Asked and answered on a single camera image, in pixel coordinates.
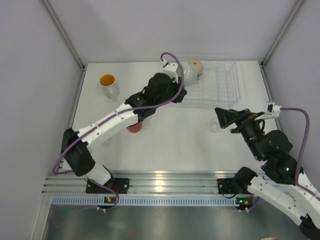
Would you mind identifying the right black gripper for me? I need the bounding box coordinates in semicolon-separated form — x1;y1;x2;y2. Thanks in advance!
214;106;265;161

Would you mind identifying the white speckled mug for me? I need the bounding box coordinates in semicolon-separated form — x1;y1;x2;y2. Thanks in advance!
181;61;198;87

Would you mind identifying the beige ceramic mug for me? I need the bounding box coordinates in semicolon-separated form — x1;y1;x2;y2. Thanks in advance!
188;60;204;76

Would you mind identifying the red mug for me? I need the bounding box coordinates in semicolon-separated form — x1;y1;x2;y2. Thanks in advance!
126;122;142;133

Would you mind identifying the floral mug orange inside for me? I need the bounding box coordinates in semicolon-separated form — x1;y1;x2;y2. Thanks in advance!
99;74;120;101

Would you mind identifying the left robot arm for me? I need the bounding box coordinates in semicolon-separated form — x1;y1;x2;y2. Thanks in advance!
61;72;187;193

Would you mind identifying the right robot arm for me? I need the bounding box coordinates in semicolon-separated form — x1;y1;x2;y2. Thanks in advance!
214;102;320;240

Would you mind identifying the clear glass right side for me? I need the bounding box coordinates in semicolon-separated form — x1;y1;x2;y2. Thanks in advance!
209;117;221;133

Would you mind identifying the clear glass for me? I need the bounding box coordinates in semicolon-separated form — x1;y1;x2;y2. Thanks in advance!
209;117;221;133
102;137;112;147

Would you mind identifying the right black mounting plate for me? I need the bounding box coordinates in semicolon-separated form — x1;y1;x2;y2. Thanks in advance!
217;178;249;196

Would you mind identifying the black mounting plate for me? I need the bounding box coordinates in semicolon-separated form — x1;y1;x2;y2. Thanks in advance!
85;178;130;194
217;178;249;196

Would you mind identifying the clear glass left side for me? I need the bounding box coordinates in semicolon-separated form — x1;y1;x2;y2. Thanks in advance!
102;137;112;147

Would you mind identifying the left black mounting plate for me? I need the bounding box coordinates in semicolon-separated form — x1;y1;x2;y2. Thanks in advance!
85;178;130;194

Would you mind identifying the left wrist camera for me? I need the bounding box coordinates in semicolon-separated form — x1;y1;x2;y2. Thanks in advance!
161;61;179;83

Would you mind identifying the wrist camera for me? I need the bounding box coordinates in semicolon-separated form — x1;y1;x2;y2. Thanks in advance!
161;61;179;83
265;101;282;118

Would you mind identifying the clear wire dish rack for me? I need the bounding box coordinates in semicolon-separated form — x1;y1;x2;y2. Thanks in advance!
170;53;241;109

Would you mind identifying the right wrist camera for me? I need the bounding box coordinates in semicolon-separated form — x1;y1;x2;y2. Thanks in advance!
265;101;282;118

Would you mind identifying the perforated cable duct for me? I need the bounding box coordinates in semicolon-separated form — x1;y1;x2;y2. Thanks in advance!
51;196;251;207

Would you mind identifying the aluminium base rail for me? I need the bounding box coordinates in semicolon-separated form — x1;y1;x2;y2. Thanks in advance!
41;170;236;196

